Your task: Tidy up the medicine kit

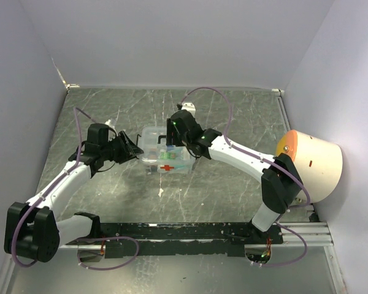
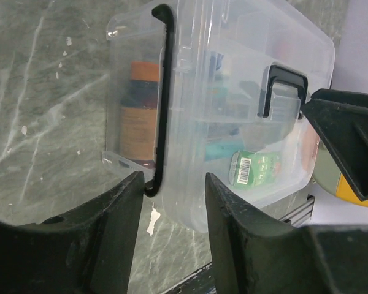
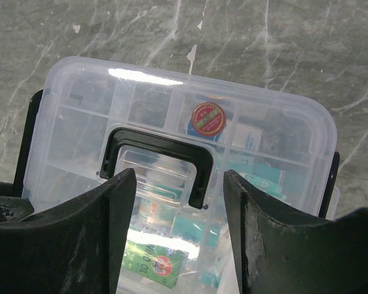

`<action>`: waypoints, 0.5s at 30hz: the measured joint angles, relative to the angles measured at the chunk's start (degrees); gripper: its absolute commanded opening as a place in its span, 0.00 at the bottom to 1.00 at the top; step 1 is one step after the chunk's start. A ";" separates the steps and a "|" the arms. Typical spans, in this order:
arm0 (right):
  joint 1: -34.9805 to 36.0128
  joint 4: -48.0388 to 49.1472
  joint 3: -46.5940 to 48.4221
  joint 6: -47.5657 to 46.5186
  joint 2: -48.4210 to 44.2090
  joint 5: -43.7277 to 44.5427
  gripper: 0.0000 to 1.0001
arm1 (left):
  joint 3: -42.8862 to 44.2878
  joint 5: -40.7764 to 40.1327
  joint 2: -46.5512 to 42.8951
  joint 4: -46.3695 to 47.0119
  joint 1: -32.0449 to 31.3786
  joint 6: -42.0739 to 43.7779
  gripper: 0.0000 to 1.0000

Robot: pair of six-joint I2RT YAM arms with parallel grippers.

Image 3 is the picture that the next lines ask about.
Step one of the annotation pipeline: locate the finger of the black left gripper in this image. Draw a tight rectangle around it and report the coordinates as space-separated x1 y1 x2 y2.
0 182 34 223

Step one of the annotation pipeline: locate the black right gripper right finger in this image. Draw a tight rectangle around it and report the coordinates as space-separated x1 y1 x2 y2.
223 170 368 293

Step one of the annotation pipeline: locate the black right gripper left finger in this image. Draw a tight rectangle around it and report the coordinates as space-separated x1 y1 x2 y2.
0 168 137 293

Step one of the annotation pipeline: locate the teal bandage roll package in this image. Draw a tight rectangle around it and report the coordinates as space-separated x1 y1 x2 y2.
226 154 291 205

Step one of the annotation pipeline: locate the small green packet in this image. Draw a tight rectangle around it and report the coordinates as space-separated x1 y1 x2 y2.
121 241 187 289

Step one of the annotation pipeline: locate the white bottle green label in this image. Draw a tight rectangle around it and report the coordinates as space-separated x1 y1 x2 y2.
139 170 186 227

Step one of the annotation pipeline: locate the clear divider tray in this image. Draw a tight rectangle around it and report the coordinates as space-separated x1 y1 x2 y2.
48 76 320 294

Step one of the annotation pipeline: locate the clear first aid box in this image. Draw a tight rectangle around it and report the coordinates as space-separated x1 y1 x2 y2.
12 88 341 294

